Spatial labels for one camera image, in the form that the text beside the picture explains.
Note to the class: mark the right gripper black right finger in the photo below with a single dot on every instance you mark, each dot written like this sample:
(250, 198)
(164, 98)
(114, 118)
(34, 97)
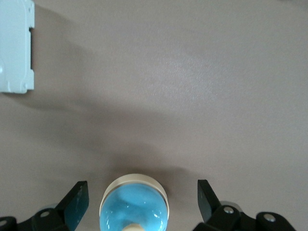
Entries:
(209, 207)

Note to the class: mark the white circuit breaker red switch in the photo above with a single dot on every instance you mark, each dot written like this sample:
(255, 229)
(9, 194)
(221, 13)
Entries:
(14, 48)

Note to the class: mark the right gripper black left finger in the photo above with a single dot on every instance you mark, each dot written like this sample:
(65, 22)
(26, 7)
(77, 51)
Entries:
(72, 207)

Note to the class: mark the blue dome call bell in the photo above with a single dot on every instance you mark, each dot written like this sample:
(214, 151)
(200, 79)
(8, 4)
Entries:
(134, 207)

